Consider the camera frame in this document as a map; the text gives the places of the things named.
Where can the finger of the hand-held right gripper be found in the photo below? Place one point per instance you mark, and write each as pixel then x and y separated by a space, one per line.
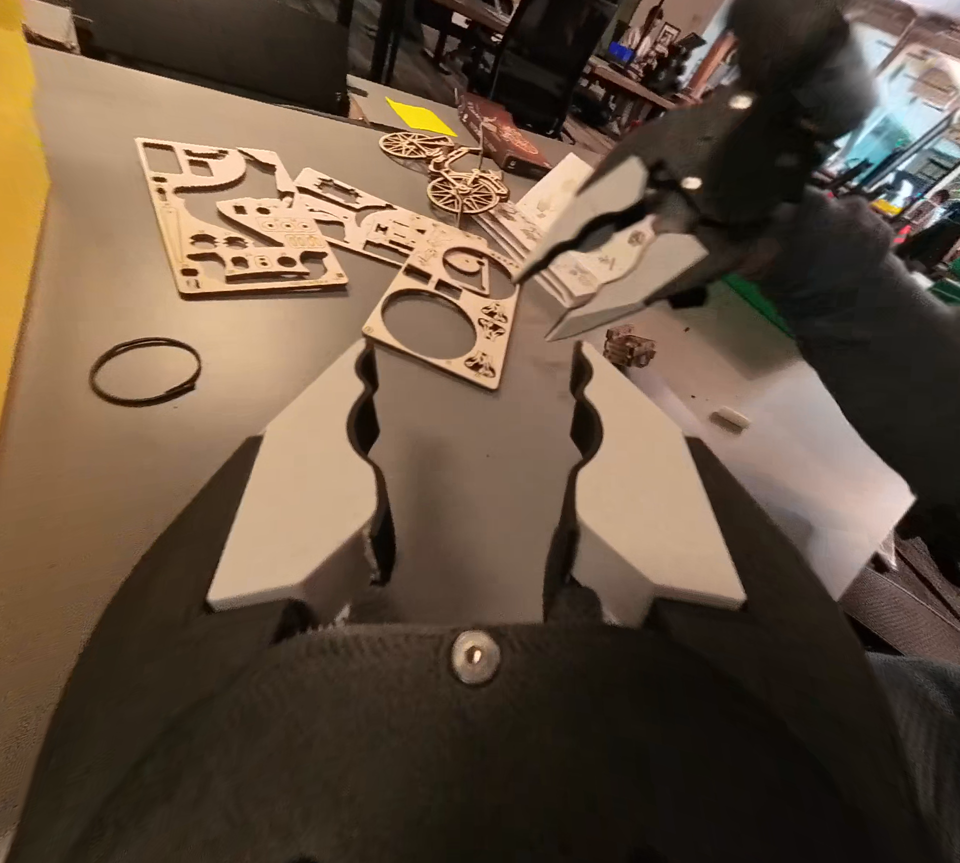
pixel 592 210
pixel 637 278

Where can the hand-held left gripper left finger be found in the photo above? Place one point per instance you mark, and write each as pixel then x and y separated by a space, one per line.
pixel 300 495

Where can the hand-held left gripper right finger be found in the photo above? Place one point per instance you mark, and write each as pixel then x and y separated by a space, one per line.
pixel 649 503

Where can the small assembled wooden block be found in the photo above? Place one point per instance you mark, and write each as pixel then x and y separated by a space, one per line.
pixel 630 345

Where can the dark brown model kit box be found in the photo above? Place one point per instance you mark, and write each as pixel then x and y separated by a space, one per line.
pixel 506 135

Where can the wooden bicycle model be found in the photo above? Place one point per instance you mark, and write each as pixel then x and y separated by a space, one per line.
pixel 457 177

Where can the open instruction booklet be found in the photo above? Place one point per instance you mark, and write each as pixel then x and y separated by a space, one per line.
pixel 577 270

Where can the small white cylinder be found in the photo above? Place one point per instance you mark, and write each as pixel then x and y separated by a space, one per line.
pixel 731 420

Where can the black office chair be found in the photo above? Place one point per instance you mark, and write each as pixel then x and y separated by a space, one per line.
pixel 555 38

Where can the yellow sticky note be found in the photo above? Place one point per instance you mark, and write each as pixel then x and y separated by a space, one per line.
pixel 420 117

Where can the wooden sheet with large circle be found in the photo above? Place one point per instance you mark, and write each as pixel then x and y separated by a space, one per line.
pixel 450 353

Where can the wooden sheet with rectangular cutouts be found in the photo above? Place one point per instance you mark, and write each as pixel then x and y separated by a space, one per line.
pixel 375 225

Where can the black rubber band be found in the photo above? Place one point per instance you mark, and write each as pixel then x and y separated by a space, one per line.
pixel 101 383

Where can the wooden sheet with curved cutouts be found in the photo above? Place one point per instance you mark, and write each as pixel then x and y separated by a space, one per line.
pixel 180 218

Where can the black box with white label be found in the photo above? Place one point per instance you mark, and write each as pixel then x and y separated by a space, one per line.
pixel 210 30

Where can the yellow plastic bin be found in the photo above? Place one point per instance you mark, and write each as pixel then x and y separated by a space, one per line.
pixel 19 165

